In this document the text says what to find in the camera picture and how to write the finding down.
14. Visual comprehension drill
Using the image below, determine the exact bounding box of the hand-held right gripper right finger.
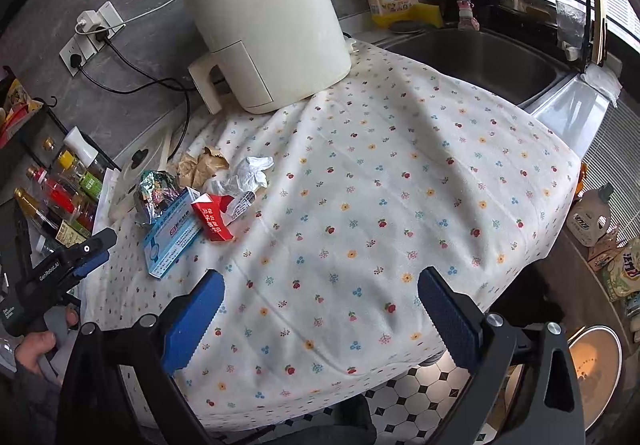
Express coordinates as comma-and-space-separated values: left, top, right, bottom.
417, 267, 586, 445

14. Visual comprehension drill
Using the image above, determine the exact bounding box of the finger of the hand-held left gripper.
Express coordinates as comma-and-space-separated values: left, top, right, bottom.
74, 249, 112, 282
61, 227, 119, 267

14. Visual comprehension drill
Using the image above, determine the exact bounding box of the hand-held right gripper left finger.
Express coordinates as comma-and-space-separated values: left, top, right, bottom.
55, 270, 226, 445

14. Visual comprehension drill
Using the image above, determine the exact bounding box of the blue white cardboard box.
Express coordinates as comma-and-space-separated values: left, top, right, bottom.
142, 187, 203, 280

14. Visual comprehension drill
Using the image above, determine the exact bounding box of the foil wrapper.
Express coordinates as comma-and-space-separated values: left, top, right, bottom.
134, 169, 188, 226

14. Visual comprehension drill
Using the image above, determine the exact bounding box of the red carton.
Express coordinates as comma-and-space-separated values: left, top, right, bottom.
191, 193, 237, 243

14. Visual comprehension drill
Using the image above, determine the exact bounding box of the brown paper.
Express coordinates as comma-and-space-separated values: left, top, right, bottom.
177, 146, 231, 188

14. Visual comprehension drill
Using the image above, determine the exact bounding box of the round bin with orange liner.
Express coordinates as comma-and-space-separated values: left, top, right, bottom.
560, 325, 623, 433

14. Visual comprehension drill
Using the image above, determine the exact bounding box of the white paper bag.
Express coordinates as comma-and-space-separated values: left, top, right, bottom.
202, 156, 276, 220

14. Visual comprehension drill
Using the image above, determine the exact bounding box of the person's left forearm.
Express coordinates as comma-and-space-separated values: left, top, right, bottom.
0, 365, 66, 445

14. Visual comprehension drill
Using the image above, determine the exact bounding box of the person's left hand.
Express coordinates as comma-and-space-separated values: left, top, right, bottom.
12, 305, 81, 386

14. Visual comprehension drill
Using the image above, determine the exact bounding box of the red sauce bottle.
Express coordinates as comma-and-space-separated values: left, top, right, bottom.
26, 166, 98, 226

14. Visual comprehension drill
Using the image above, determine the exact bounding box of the green label bottle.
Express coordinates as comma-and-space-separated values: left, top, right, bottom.
55, 150, 107, 198

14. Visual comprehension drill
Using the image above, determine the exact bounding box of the white appliance with black knob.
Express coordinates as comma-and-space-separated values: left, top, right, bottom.
107, 117, 201, 220

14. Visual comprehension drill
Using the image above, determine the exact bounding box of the white cap bottle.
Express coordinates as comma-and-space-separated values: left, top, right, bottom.
62, 126, 108, 176

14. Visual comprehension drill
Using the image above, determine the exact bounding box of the black spice rack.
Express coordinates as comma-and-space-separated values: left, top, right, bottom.
0, 65, 121, 251

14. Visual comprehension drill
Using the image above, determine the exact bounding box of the floral white tablecloth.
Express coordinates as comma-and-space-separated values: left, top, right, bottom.
80, 37, 588, 431

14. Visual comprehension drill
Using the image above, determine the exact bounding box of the colourful snack bag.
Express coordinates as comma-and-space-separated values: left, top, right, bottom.
0, 77, 46, 146

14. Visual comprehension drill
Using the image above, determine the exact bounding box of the white laundry detergent jug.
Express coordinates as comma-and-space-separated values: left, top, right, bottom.
570, 185, 621, 248

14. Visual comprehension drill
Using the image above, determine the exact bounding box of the yellow green refill bag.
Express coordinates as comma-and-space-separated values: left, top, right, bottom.
597, 245, 640, 303

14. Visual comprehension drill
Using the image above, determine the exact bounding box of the white charger plug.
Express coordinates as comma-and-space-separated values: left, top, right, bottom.
75, 11, 103, 34

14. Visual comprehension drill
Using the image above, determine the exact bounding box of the low window blind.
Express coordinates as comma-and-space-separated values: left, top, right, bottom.
580, 90, 640, 206

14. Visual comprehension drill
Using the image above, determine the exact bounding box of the steel sink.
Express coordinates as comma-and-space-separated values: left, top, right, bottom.
380, 22, 573, 108

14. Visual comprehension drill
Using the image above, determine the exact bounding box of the cream air fryer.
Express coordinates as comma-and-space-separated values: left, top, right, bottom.
182, 0, 353, 116

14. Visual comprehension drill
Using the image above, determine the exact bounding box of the clear plastic sheet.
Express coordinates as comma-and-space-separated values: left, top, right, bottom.
582, 65, 623, 103

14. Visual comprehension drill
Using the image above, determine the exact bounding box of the yellow sponge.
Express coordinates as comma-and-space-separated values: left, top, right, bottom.
415, 4, 446, 28

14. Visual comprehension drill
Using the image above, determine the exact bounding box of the small pink pump bottle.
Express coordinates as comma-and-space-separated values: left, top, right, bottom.
450, 0, 483, 32

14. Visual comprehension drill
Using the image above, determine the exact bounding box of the black power cable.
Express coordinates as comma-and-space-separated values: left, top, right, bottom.
75, 32, 193, 160

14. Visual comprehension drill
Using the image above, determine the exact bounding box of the white wall socket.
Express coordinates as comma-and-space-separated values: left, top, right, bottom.
59, 1, 126, 78

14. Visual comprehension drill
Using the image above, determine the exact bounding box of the white charger cable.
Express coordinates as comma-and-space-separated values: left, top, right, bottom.
75, 0, 187, 33

